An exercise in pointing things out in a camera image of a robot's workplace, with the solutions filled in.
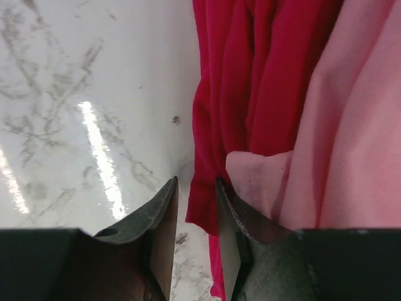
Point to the red t-shirt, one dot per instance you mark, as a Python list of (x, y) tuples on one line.
[(256, 61)]

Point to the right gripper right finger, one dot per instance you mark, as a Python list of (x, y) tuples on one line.
[(262, 260)]

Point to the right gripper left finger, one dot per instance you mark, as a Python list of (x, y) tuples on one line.
[(129, 260)]

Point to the light pink t-shirt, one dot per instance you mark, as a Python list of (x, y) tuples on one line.
[(344, 170)]

